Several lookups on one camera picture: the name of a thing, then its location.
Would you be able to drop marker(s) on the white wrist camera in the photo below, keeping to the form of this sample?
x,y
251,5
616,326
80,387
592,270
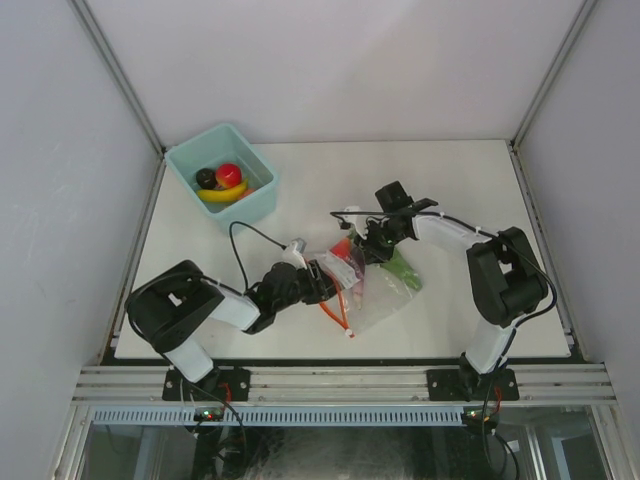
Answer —
x,y
293,253
352,218

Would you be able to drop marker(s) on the dark purple fake eggplant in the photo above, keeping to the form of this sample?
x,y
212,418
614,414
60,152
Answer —
x,y
206,178

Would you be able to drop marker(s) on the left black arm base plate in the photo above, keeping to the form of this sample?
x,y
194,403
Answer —
x,y
221,384

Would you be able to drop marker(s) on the yellow fake banana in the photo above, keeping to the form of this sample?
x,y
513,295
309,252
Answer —
x,y
228,195

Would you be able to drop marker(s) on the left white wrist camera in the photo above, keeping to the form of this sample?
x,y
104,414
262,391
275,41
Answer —
x,y
293,253

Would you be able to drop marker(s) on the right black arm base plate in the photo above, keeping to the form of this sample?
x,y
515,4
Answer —
x,y
456,385

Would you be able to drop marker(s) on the green fake leaf vegetable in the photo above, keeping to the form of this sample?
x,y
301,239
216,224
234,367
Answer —
x,y
399,267

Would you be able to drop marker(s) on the right aluminium frame post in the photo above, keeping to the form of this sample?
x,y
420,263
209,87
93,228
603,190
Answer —
x,y
559,60

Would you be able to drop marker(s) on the red yellow fake pear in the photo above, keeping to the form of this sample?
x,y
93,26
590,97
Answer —
x,y
342,249

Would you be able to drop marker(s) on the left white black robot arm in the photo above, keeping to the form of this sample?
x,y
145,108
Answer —
x,y
167,311

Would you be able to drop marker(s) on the aluminium frame post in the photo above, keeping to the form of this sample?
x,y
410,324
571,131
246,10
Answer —
x,y
559,60
106,53

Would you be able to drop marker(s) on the small orange fake carrot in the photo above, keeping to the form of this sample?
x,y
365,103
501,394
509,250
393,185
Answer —
x,y
246,193

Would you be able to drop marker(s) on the long purple fake eggplant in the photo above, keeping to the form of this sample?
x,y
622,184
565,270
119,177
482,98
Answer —
x,y
359,266

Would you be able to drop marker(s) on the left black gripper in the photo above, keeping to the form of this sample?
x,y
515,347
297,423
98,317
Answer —
x,y
321,286

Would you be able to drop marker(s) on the teal plastic bin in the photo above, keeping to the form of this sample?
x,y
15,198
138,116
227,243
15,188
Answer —
x,y
214,147

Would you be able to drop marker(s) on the red fake apple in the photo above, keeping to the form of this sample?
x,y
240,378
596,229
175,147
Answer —
x,y
228,175

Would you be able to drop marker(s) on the blue slotted cable duct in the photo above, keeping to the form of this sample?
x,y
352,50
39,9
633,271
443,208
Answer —
x,y
282,416

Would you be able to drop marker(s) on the left aluminium frame post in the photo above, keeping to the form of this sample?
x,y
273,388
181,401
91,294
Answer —
x,y
106,53

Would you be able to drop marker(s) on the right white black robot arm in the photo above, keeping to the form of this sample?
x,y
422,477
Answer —
x,y
507,286

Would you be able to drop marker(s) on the aluminium mounting rail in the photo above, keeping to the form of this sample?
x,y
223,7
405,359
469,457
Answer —
x,y
538,384

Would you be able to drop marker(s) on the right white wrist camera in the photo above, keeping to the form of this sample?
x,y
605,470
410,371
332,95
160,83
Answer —
x,y
352,218

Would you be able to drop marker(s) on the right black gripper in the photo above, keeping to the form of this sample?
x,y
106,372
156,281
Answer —
x,y
374,255

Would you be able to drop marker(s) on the clear zip top bag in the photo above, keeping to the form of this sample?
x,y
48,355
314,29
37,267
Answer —
x,y
384,294

